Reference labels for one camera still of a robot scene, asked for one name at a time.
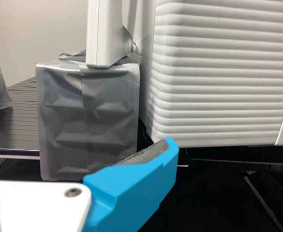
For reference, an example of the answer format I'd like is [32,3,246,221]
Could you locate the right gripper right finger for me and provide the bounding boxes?
[79,136,180,232]

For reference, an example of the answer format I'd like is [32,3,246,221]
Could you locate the black platform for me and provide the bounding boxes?
[0,76,42,160]
[137,124,283,232]

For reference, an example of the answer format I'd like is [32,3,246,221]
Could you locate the incubator door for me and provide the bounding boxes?
[85,0,157,70]

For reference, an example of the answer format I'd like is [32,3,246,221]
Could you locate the white incubator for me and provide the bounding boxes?
[145,0,283,148]

